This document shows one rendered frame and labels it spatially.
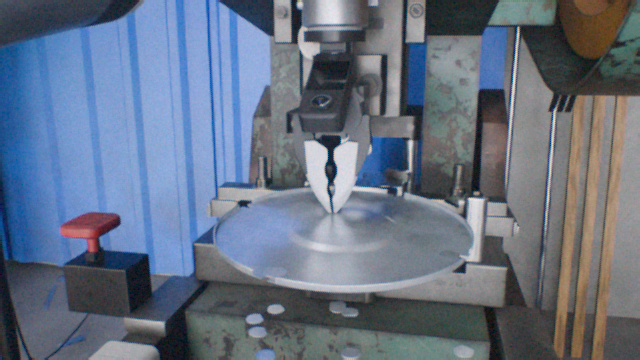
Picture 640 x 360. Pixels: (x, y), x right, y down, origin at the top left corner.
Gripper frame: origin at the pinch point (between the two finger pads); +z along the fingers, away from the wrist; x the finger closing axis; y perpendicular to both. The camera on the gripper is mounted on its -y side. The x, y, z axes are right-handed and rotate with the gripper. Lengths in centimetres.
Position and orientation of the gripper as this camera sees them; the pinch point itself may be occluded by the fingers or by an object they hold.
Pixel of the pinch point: (331, 204)
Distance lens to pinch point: 62.8
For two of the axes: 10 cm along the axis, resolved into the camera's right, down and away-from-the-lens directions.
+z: 0.1, 9.7, 2.5
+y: 2.0, -2.5, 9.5
